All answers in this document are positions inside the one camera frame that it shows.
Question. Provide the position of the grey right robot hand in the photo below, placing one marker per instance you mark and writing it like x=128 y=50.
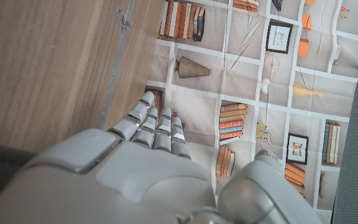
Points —
x=141 y=180

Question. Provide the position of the printed bookshelf backdrop cloth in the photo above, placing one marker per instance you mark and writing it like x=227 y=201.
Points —
x=197 y=102

